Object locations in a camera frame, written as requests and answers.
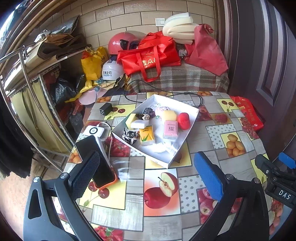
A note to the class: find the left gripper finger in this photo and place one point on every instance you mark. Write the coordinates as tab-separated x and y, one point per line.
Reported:
41	221
251	221

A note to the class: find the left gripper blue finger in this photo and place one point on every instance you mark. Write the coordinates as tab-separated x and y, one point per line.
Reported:
287	160

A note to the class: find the red plush apple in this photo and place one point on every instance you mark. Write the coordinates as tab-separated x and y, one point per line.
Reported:
183	120

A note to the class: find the pink tissue pack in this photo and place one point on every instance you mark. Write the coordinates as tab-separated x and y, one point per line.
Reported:
170	129

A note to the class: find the black white scrunchie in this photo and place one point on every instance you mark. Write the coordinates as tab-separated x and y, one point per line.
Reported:
130	136

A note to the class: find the yellow tissue pack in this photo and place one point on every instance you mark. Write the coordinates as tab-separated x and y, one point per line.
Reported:
146	136

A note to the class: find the white foam block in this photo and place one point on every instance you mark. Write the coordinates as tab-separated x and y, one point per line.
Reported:
139	124

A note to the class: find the dark purple scrunchie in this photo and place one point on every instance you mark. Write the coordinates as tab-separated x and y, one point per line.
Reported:
150	112

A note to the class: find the red gift bag on chair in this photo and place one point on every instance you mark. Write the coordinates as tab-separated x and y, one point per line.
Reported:
249	112

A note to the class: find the smartphone with orange case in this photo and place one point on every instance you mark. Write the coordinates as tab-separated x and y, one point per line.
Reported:
102	173

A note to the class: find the fruit pattern tablecloth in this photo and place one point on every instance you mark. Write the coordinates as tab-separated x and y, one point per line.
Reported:
150	202

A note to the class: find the white power bank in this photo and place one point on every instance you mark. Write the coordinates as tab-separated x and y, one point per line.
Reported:
96	131

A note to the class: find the black power adapter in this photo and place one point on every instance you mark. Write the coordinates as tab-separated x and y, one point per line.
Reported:
106	109

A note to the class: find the metal shelf rack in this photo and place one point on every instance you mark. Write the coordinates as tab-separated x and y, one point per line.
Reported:
22	54

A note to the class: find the plaid blanket covered furniture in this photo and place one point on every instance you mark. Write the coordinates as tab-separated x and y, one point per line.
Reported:
180	78

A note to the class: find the white foam tray box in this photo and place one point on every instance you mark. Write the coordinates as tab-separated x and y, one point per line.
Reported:
163	158

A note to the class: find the black plastic bag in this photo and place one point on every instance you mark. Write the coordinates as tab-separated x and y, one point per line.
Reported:
66	87

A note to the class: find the dull red nonwoven bag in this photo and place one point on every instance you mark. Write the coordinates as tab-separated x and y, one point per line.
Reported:
204	52

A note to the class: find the yellow plastic bag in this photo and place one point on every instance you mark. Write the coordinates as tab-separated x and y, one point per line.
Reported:
93	61

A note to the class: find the white helmet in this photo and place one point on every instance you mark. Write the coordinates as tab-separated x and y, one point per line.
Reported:
111	70

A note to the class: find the cream foam roll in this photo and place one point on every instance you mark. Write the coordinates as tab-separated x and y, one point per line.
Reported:
180	27

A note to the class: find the red helmet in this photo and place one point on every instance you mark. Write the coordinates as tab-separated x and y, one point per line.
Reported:
121	42

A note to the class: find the red tote bag with handles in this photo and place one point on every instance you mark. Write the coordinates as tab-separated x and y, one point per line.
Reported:
153	52

